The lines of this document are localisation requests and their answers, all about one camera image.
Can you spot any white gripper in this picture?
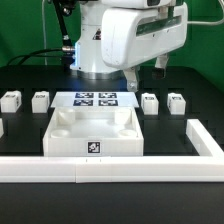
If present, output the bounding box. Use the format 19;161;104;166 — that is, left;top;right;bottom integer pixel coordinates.
101;3;188;92

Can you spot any white square table top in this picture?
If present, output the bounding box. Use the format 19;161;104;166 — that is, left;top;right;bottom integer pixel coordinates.
43;107;144;157

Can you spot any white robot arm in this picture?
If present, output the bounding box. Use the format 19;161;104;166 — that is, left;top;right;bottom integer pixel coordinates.
71;0;188;92

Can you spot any white sheet with AprilTags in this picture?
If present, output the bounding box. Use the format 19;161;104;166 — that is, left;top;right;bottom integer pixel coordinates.
51;92;139;108

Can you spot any white U-shaped obstacle fence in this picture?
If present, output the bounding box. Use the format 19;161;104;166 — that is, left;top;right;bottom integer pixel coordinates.
0;119;224;183

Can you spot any white part at left edge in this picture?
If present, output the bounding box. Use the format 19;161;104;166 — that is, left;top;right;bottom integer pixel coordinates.
0;118;4;138

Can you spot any white cable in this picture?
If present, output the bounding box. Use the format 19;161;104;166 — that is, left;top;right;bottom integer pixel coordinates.
186;0;224;27

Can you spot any black cable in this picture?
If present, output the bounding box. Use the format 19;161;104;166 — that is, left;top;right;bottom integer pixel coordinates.
5;48;76;67

